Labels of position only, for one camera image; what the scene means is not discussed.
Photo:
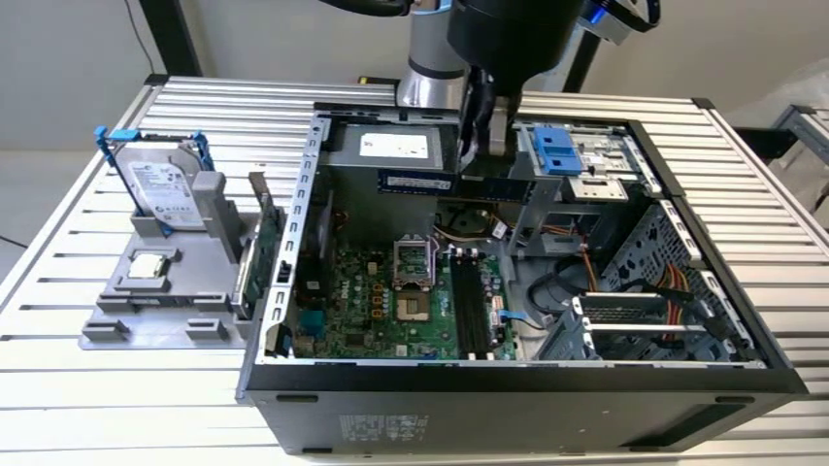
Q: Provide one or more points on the socket locking lever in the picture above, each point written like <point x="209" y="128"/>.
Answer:
<point x="431" y="264"/>

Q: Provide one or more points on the hard disk in blue carrier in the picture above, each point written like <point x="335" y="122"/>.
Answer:
<point x="159" y="189"/>

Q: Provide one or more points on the blue drive latch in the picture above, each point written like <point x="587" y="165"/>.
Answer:
<point x="555" y="155"/>

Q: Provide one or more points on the black frame post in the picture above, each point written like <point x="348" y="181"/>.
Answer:
<point x="169" y="39"/>
<point x="582" y="68"/>

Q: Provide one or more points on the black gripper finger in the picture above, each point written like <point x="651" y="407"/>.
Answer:
<point x="479" y="126"/>

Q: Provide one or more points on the black case fan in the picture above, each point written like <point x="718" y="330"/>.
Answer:
<point x="322" y="233"/>

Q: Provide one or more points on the grey power supply unit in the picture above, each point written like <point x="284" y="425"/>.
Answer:
<point x="382" y="213"/>

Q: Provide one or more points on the CPU socket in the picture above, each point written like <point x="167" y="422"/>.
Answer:
<point x="412" y="307"/>

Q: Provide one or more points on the silver CPU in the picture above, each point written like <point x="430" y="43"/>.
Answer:
<point x="147" y="266"/>

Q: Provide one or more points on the grey parts rack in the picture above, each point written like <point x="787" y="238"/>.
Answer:
<point x="200" y="272"/>

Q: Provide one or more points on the yellow black plug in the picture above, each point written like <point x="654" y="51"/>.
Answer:
<point x="363" y="80"/>

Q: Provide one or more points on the metal side table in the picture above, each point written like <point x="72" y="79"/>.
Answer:
<point x="809" y="119"/>

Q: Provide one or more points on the green graphics card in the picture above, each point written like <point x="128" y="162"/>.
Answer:
<point x="265" y="242"/>

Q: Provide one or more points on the RAM slot with white clips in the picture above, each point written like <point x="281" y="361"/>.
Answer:
<point x="459" y="306"/>
<point x="475" y="306"/>

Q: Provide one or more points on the metal disk bay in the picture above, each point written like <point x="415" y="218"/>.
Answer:
<point x="622" y="303"/>

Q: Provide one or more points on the green motherboard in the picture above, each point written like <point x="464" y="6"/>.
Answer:
<point x="352" y="322"/>

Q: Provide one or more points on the black PC case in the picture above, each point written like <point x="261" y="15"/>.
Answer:
<point x="452" y="417"/>

